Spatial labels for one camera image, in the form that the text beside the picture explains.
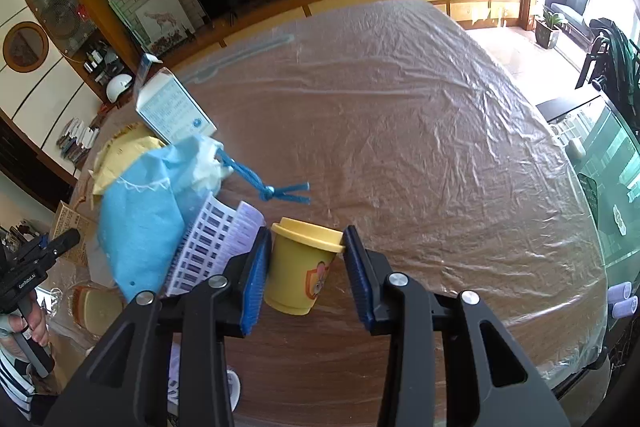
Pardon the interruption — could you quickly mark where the person left hand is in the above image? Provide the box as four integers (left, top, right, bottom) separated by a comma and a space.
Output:
1, 291, 49, 362

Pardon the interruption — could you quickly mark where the barcode label sheet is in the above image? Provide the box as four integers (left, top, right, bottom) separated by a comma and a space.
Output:
164, 194, 265, 297

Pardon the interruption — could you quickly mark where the potted plant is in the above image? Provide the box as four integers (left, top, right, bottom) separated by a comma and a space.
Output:
535, 9, 566, 50

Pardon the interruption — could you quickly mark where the black chair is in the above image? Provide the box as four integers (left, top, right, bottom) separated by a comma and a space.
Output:
576, 17, 639, 136

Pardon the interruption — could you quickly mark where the white helmet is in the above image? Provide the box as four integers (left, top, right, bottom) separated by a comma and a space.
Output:
105, 74, 134, 103

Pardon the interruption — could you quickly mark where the stack of books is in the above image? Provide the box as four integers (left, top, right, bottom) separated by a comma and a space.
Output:
55, 118, 100, 166

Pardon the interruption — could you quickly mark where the blue drawstring bag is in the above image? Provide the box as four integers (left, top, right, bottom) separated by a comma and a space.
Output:
98, 135, 310, 301

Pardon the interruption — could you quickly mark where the horse picture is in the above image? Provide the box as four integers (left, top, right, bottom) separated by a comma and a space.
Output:
136, 0, 194, 56

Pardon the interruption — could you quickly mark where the wooden tv cabinet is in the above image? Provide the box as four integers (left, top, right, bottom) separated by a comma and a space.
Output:
164, 0, 530, 67

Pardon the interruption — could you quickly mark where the yellow paper bag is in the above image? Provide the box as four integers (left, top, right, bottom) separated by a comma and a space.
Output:
90, 124, 165, 196

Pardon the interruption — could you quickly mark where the yellow lidded cup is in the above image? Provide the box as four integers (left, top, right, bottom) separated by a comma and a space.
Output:
264, 217, 344, 317

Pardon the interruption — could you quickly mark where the white blue carton box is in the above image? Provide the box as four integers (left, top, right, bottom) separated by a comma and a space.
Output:
134, 53, 217, 144

